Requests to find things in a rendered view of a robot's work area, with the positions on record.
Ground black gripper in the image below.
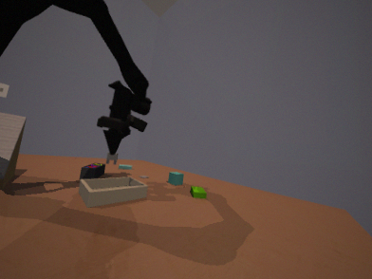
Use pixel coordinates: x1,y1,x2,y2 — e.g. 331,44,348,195
97,103,131,156

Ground teal rectangular block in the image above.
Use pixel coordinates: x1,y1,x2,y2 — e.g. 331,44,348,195
119,165,132,170

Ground green flat block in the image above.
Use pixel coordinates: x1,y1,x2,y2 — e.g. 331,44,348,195
191,187,207,198

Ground teal cube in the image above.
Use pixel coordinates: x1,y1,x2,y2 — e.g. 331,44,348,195
168,172,184,186

